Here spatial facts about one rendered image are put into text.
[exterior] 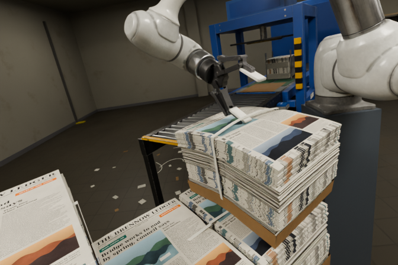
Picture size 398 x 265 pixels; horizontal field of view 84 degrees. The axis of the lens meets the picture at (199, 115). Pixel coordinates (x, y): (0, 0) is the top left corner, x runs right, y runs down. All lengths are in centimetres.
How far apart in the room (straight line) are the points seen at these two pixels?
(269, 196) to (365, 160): 60
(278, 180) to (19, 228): 46
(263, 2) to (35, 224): 234
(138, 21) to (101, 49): 670
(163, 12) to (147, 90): 637
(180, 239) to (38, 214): 34
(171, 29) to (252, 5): 186
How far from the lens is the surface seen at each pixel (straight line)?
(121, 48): 714
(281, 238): 62
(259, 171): 51
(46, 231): 45
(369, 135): 103
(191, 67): 74
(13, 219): 53
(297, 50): 220
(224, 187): 65
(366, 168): 109
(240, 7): 256
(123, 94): 728
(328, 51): 93
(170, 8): 71
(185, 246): 65
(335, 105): 96
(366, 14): 76
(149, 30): 67
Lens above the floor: 129
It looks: 16 degrees down
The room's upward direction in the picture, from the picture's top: 9 degrees counter-clockwise
